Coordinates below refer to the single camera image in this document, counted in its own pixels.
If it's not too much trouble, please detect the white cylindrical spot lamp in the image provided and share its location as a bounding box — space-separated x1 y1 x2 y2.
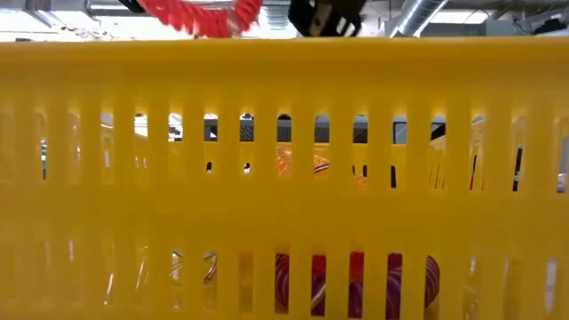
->
430 115 447 141

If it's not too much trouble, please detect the silver ventilation duct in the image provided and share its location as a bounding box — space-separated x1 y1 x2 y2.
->
384 0 450 39

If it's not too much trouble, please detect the yellow slotted plastic basket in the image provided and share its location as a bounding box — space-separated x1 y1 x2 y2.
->
0 36 569 320

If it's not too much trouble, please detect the red orange coil keychain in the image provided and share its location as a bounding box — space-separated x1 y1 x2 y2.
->
310 251 366 295

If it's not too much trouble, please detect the purple striped ball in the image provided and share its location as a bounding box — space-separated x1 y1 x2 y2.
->
274 252 442 320

